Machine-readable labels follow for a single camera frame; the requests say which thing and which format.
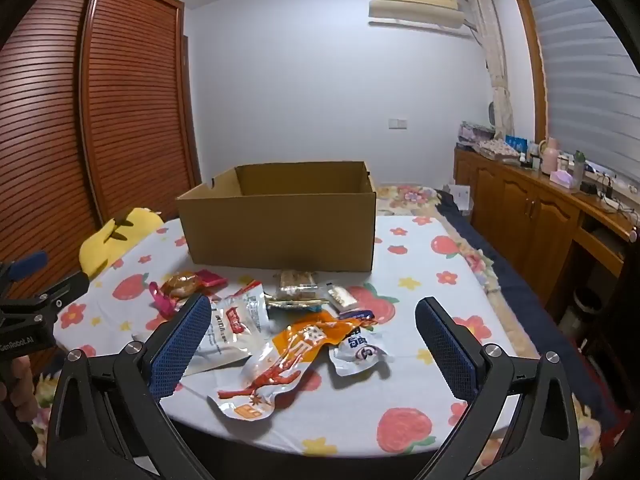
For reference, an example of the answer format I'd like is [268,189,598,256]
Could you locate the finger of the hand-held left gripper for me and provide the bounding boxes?
[0,270,91,313]
[0,251,49,283]

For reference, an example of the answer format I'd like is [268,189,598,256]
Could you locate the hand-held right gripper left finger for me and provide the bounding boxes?
[46,292,213,480]

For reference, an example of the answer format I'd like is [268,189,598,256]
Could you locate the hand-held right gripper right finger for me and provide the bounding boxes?
[415,296,586,480]

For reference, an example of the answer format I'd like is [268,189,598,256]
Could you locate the magenta snack packet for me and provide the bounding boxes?
[148,281,177,317]

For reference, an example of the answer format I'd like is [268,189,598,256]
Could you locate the white packet with red label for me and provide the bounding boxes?
[180,281,269,377]

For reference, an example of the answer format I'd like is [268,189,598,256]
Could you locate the pink snack packet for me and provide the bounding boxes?
[194,269,227,288]

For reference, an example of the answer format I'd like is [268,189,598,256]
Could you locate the blue and orange packet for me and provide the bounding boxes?
[337,308,377,331]

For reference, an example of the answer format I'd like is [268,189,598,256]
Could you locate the orange snack packet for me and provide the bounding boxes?
[207,310,373,421]

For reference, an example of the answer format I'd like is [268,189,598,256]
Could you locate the small white candy packet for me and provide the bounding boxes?
[326,282,358,309]

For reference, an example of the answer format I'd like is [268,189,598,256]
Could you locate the golden packet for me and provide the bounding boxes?
[265,296,328,309]

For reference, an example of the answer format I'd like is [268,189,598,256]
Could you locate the clear biscuit packet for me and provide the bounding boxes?
[276,270,319,301]

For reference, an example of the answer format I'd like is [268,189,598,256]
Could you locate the cardboard box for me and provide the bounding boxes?
[175,161,377,273]

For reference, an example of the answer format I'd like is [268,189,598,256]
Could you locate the person's left hand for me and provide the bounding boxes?
[0,356,40,427]

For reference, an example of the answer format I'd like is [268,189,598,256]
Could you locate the yellow plush toy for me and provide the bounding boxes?
[80,206,164,276]

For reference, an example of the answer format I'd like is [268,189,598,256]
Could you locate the navy bed sheet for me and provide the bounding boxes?
[435,190,621,411]

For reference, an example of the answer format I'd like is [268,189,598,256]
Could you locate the strawberry printed cloth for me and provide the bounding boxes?
[50,215,531,461]

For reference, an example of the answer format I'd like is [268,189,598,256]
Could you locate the trash bin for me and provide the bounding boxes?
[557,287,603,341]

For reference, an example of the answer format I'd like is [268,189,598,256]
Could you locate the wooden cabinet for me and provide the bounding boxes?
[452,145,640,311]

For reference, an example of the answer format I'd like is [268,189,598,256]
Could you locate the white paper bag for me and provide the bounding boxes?
[447,183,473,213]

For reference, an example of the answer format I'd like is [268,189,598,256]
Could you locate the wooden slatted wardrobe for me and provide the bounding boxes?
[0,0,202,311]

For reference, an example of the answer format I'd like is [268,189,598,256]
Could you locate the patterned fabric bag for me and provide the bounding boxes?
[477,139,518,158]

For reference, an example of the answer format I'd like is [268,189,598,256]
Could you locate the purple printed box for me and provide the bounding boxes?
[457,121,496,148]

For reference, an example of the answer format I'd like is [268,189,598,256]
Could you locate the pink thermos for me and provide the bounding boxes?
[541,137,561,176]

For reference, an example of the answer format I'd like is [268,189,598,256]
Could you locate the beige curtain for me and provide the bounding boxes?
[465,0,516,141]

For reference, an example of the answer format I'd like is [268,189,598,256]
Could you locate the grey window blind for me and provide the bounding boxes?
[520,0,640,181]

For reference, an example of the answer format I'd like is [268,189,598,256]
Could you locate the wooden window frame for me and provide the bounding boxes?
[510,0,551,146]

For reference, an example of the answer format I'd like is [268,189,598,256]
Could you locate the wall air conditioner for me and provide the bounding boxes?
[368,0,466,36]

